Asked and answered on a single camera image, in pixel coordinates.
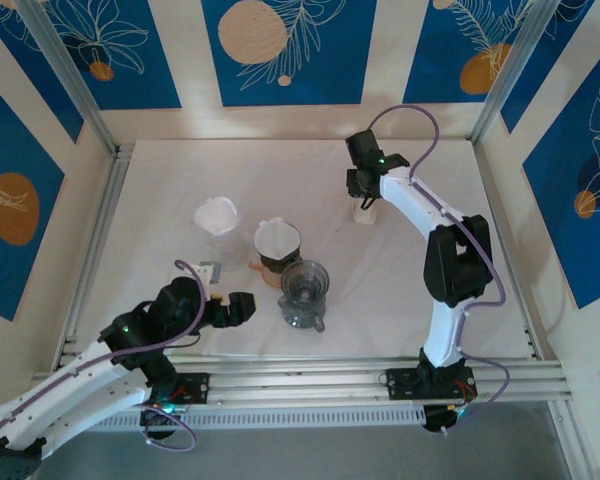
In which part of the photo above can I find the paper filter pack orange label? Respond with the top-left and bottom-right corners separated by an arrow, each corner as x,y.
350,198 -> 380,225

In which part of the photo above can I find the orange glass server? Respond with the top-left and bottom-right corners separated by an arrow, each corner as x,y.
248,259 -> 286,289

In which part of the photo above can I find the olive green glass dripper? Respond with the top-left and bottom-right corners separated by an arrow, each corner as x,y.
253,219 -> 304,275

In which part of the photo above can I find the clear glass dripper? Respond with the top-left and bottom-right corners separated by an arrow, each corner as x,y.
193,197 -> 245,247

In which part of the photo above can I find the grey glass dripper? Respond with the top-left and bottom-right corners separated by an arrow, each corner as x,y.
281,259 -> 330,307

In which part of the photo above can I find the black electronics module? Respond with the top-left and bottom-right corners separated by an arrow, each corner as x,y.
422,403 -> 469,437
138,405 -> 181,441

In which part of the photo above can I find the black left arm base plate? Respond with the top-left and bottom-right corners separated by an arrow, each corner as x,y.
144,372 -> 212,407

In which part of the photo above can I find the aluminium front rail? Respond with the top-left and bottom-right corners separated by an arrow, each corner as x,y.
32,353 -> 576,404

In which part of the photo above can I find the aluminium side rail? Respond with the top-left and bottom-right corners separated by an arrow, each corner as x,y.
59,144 -> 134,354
472,142 -> 549,361

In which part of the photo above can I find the white slotted cable duct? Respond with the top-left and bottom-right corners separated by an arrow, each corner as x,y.
59,404 -> 427,432

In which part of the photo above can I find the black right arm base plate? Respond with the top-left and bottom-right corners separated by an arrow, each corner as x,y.
385,367 -> 480,402

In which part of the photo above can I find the aluminium frame post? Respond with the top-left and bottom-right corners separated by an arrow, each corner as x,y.
14,0 -> 121,159
469,0 -> 566,146
547,399 -> 589,480

